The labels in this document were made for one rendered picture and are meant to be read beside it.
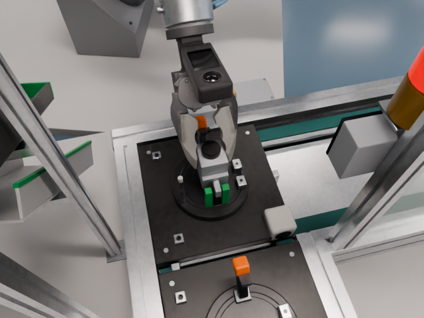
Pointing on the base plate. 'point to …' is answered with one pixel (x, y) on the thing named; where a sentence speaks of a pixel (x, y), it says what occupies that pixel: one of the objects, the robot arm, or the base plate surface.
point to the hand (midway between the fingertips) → (212, 159)
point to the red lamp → (418, 72)
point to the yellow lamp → (406, 104)
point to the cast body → (212, 165)
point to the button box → (245, 94)
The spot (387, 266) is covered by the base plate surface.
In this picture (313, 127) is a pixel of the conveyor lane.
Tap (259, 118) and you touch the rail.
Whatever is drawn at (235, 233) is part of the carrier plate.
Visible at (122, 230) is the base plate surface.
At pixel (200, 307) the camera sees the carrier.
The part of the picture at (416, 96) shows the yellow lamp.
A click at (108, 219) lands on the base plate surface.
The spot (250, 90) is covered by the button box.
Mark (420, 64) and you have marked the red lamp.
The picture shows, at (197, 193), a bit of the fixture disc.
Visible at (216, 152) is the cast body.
